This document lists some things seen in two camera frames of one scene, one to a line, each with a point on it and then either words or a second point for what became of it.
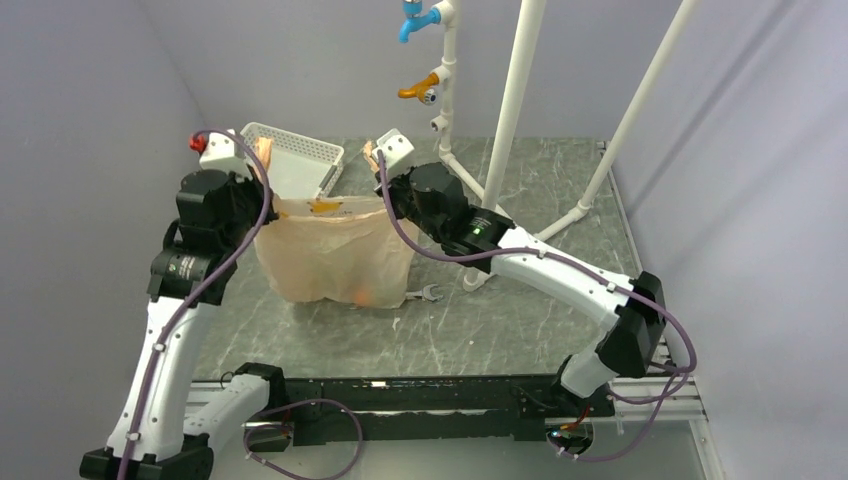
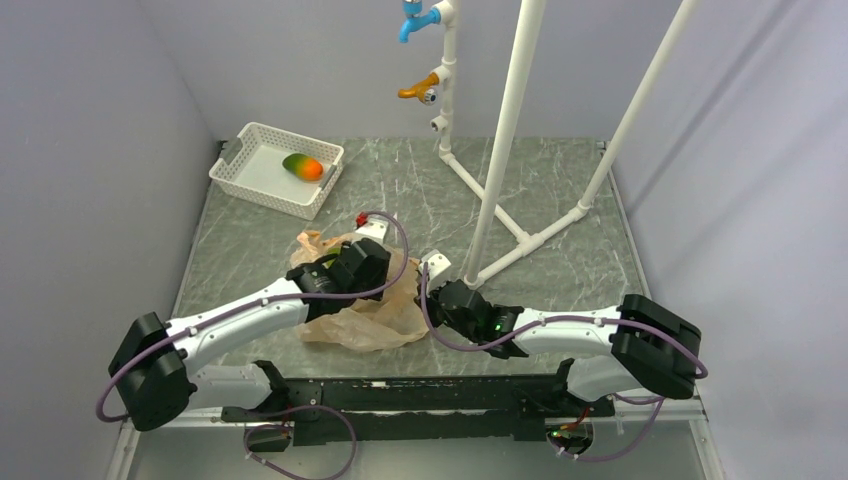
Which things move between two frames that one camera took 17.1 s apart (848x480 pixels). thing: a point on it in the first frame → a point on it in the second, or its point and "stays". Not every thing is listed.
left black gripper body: [249, 198] → [379, 279]
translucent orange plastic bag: [335, 249] → [393, 320]
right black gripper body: [401, 195] → [439, 316]
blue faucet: [414, 18] stays
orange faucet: [423, 90] stays
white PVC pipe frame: [531, 23] stays
